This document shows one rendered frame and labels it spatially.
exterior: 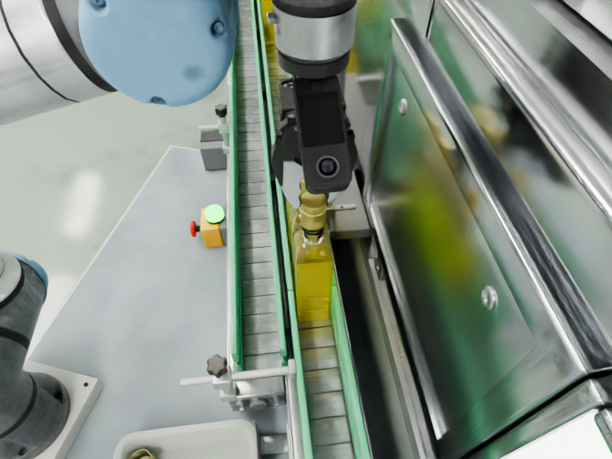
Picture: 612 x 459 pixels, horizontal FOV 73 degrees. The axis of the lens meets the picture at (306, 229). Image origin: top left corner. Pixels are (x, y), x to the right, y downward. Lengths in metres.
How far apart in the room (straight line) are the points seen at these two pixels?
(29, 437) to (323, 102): 0.71
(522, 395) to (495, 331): 0.06
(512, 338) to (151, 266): 0.84
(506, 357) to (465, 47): 0.27
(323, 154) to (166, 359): 0.63
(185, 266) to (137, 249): 0.13
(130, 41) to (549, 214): 0.27
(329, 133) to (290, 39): 0.09
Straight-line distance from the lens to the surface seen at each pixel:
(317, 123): 0.41
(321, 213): 0.54
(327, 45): 0.40
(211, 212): 0.97
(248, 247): 0.86
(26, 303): 0.81
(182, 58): 0.23
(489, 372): 0.43
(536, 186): 0.33
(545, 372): 0.34
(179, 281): 1.00
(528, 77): 0.37
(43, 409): 0.86
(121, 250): 1.10
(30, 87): 0.29
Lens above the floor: 1.56
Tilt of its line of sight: 51 degrees down
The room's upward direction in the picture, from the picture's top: straight up
